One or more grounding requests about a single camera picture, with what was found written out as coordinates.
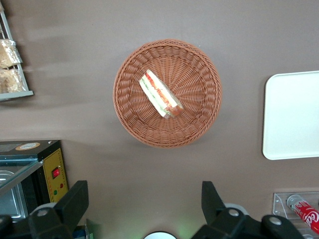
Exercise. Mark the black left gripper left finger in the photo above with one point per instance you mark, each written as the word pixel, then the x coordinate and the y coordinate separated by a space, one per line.
pixel 72 201

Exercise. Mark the clear acrylic bottle rack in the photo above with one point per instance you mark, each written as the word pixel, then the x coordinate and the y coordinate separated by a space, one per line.
pixel 280 201

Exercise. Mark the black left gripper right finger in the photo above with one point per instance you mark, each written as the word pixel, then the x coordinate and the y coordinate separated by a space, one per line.
pixel 211 201

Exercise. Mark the steel food warmer pan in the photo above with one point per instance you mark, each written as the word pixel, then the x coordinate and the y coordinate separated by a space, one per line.
pixel 10 199

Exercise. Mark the tray of packaged snacks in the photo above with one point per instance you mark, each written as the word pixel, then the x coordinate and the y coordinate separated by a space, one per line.
pixel 25 93

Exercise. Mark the clear bag of snacks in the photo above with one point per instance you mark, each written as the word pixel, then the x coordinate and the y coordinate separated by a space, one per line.
pixel 7 53
pixel 8 81

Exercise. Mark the black food warmer display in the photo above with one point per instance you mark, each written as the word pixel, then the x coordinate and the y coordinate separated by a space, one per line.
pixel 53 159

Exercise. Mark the cream rectangular plastic tray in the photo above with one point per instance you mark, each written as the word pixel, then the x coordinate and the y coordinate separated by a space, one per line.
pixel 291 114

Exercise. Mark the red cola bottle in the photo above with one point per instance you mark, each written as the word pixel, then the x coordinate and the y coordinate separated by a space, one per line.
pixel 305 211

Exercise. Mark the round brown wicker basket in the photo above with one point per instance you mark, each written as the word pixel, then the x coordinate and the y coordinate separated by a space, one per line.
pixel 194 74

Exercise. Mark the triangular sandwich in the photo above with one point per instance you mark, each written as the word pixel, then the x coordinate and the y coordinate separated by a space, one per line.
pixel 160 94

